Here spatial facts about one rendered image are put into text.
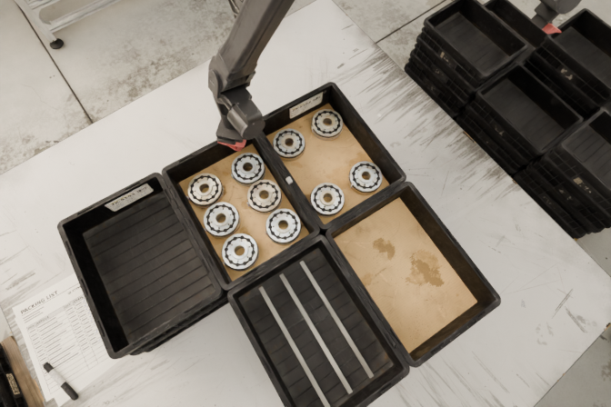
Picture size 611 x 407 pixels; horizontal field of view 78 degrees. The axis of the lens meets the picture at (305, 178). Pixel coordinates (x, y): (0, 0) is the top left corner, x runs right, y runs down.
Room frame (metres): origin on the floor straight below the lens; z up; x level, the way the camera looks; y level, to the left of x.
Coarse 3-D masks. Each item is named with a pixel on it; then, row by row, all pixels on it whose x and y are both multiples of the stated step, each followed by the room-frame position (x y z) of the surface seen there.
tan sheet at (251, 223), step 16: (224, 160) 0.47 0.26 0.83; (192, 176) 0.41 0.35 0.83; (224, 176) 0.41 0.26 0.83; (272, 176) 0.43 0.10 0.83; (224, 192) 0.36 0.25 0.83; (240, 192) 0.37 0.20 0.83; (240, 208) 0.32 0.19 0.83; (288, 208) 0.33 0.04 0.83; (240, 224) 0.27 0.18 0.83; (256, 224) 0.27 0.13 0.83; (224, 240) 0.22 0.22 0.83; (256, 240) 0.22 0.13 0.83; (272, 256) 0.18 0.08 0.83; (240, 272) 0.13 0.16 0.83
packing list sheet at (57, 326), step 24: (48, 288) 0.05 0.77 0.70; (72, 288) 0.05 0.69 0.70; (24, 312) -0.03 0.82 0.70; (48, 312) -0.02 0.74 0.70; (72, 312) -0.01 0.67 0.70; (24, 336) -0.09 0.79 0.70; (48, 336) -0.09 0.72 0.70; (72, 336) -0.08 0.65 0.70; (96, 336) -0.08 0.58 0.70; (48, 360) -0.15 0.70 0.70; (72, 360) -0.14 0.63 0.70; (96, 360) -0.14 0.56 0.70; (48, 384) -0.21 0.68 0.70; (72, 384) -0.21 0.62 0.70
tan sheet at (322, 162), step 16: (304, 128) 0.61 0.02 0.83; (272, 144) 0.54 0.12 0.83; (288, 144) 0.54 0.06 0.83; (320, 144) 0.55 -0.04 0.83; (336, 144) 0.56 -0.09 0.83; (352, 144) 0.56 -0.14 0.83; (304, 160) 0.49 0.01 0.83; (320, 160) 0.50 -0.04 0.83; (336, 160) 0.50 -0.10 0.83; (352, 160) 0.51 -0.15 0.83; (368, 160) 0.51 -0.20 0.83; (304, 176) 0.44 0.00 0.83; (320, 176) 0.44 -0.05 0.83; (336, 176) 0.45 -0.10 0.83; (304, 192) 0.38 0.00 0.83; (352, 192) 0.40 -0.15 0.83
